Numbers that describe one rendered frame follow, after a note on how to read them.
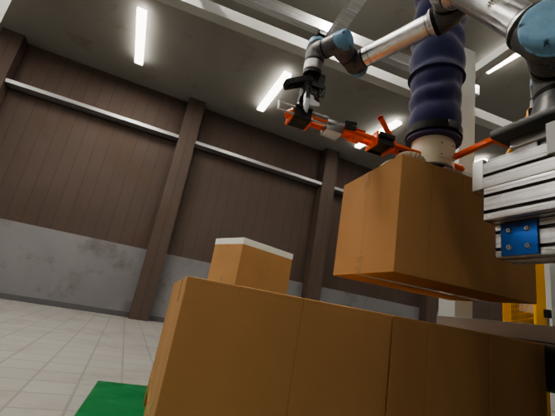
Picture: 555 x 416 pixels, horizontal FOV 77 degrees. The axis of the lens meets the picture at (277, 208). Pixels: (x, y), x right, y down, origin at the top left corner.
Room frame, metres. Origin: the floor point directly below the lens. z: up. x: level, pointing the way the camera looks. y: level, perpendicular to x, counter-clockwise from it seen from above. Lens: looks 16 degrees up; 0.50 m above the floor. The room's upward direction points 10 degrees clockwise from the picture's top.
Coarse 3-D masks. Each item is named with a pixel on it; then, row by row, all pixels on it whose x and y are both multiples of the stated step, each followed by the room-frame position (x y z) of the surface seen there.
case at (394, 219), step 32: (416, 160) 1.07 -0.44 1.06; (352, 192) 1.36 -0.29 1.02; (384, 192) 1.14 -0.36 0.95; (416, 192) 1.08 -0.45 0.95; (448, 192) 1.11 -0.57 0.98; (352, 224) 1.33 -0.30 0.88; (384, 224) 1.12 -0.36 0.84; (416, 224) 1.08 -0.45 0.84; (448, 224) 1.11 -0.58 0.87; (480, 224) 1.15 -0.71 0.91; (352, 256) 1.31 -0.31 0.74; (384, 256) 1.11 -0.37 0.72; (416, 256) 1.08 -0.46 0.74; (448, 256) 1.12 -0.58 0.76; (480, 256) 1.15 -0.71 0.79; (416, 288) 1.38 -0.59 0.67; (448, 288) 1.21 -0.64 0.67; (480, 288) 1.15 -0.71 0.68; (512, 288) 1.19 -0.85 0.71
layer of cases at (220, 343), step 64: (192, 320) 0.89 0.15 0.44; (256, 320) 0.94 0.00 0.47; (320, 320) 0.98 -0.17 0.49; (384, 320) 1.04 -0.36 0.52; (192, 384) 0.90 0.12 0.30; (256, 384) 0.94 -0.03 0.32; (320, 384) 0.99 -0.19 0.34; (384, 384) 1.04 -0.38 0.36; (448, 384) 1.10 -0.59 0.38; (512, 384) 1.17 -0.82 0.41
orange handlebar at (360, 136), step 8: (320, 120) 1.15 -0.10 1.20; (320, 128) 1.20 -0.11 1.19; (344, 136) 1.23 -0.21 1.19; (352, 136) 1.21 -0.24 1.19; (360, 136) 1.20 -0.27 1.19; (368, 136) 1.20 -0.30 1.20; (400, 144) 1.24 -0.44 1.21; (480, 144) 1.12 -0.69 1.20; (488, 144) 1.10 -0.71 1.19; (504, 144) 1.09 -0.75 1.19; (392, 152) 1.29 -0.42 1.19; (416, 152) 1.26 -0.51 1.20; (464, 152) 1.19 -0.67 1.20; (472, 152) 1.17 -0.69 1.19; (456, 168) 1.33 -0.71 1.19; (464, 168) 1.33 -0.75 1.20
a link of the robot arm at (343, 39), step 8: (336, 32) 1.05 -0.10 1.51; (344, 32) 1.04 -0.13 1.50; (320, 40) 1.10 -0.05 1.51; (328, 40) 1.08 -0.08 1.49; (336, 40) 1.06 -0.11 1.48; (344, 40) 1.04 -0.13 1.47; (352, 40) 1.07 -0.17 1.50; (320, 48) 1.11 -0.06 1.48; (328, 48) 1.09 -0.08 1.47; (336, 48) 1.08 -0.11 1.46; (344, 48) 1.07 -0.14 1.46; (352, 48) 1.10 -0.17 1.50; (328, 56) 1.13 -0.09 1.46; (336, 56) 1.12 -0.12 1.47; (344, 56) 1.11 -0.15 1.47; (352, 56) 1.12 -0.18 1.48
